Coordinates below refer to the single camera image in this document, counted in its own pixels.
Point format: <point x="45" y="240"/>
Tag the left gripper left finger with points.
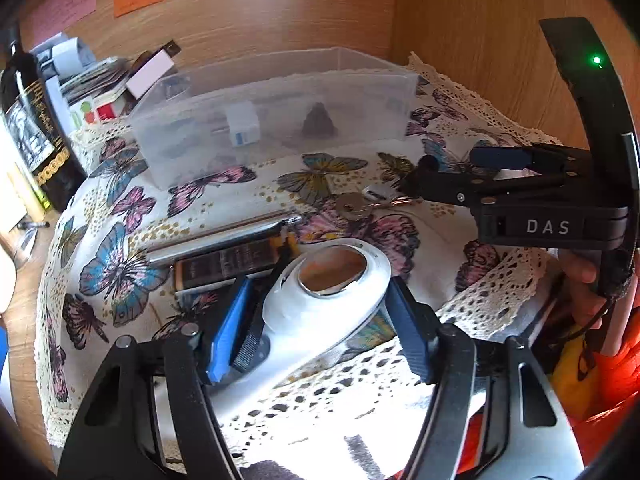
<point x="115" y="433"/>

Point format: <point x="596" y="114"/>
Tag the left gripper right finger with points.
<point x="524" y="433"/>

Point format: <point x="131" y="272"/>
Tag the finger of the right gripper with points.
<point x="427" y="182"/>
<point x="537" y="157"/>

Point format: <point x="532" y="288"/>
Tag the white magnifier mirror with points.
<point x="322" y="297"/>

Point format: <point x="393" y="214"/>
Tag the person right hand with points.
<point x="580" y="274"/>

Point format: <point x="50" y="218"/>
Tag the silver key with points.
<point x="356" y="206"/>

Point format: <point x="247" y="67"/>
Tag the dark cone object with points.
<point x="318" y="123"/>

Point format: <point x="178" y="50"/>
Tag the butterfly lace tablecloth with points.
<point x="98" y="282"/>

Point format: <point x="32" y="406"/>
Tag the silver pen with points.
<point x="220" y="237"/>

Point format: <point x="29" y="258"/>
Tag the black rectangular case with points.
<point x="225" y="263"/>

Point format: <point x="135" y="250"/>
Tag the white plug adapter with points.
<point x="235" y="125"/>

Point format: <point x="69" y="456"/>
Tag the clear plastic storage bin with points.
<point x="367" y="98"/>

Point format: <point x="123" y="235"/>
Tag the dark wine bottle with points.
<point x="33" y="126"/>

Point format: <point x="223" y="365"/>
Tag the small white box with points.
<point x="142" y="80"/>

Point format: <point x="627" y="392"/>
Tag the stack of books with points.
<point x="86" y="91"/>

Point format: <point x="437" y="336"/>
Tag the pink sticky note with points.
<point x="54" y="16"/>

